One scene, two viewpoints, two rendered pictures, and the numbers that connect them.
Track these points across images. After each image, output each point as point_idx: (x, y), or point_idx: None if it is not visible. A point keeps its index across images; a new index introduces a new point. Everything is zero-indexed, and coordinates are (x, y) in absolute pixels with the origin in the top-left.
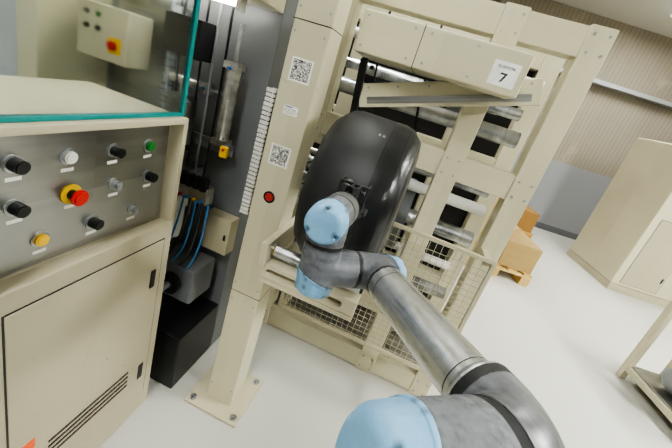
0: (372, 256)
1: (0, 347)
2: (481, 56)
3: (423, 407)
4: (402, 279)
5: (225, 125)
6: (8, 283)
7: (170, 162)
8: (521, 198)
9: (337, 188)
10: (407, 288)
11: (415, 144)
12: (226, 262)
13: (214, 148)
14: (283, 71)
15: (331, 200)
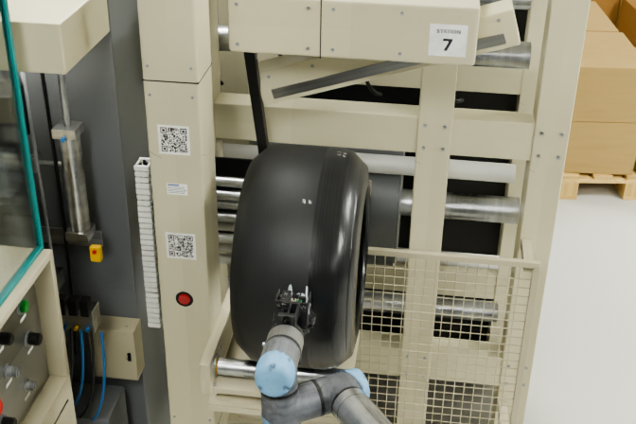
0: (329, 380)
1: None
2: (410, 24)
3: None
4: (359, 401)
5: (81, 211)
6: None
7: (44, 308)
8: (553, 153)
9: (273, 289)
10: (362, 411)
11: (353, 191)
12: (141, 385)
13: (72, 241)
14: (150, 145)
15: (273, 353)
